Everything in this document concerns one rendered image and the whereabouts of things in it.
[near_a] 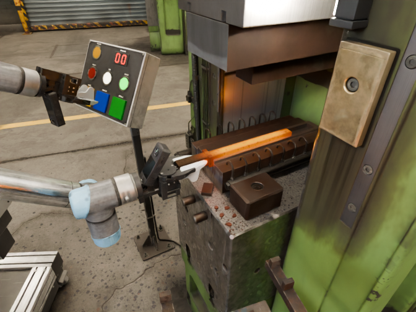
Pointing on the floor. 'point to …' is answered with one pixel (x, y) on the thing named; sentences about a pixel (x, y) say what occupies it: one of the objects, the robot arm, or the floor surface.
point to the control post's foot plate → (153, 250)
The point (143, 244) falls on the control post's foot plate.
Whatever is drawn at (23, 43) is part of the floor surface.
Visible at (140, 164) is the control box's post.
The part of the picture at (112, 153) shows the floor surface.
